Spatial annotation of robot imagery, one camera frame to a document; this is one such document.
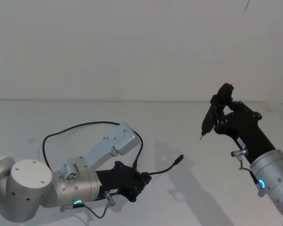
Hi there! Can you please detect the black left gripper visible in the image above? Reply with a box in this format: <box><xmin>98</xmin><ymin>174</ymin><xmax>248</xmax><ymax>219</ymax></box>
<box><xmin>95</xmin><ymin>161</ymin><xmax>153</xmax><ymax>203</ymax></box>

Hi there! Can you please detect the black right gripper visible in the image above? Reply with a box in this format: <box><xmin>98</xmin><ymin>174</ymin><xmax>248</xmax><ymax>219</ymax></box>
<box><xmin>209</xmin><ymin>93</ymin><xmax>277</xmax><ymax>165</ymax></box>

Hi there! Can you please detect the black cable with plug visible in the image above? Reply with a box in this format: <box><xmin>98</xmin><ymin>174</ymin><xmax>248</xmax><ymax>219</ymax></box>
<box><xmin>147</xmin><ymin>153</ymin><xmax>185</xmax><ymax>177</ymax></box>

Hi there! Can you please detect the black tool with silver tip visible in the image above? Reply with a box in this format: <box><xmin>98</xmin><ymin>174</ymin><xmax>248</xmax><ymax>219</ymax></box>
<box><xmin>199</xmin><ymin>82</ymin><xmax>234</xmax><ymax>141</ymax></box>

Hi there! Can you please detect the white table cloth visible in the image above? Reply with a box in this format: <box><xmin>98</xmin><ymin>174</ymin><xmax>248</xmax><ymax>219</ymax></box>
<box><xmin>0</xmin><ymin>98</ymin><xmax>283</xmax><ymax>226</ymax></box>

